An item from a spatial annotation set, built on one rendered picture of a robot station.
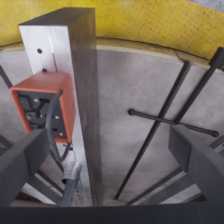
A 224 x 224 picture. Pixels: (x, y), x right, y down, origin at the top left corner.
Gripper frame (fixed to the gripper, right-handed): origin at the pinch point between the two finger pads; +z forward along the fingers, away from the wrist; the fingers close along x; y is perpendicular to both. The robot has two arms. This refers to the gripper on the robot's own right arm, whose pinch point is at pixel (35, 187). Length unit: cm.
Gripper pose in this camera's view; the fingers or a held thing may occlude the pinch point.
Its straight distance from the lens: 36.0
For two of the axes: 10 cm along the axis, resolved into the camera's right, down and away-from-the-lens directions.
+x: 9.9, 0.9, -0.5
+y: -0.4, 7.7, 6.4
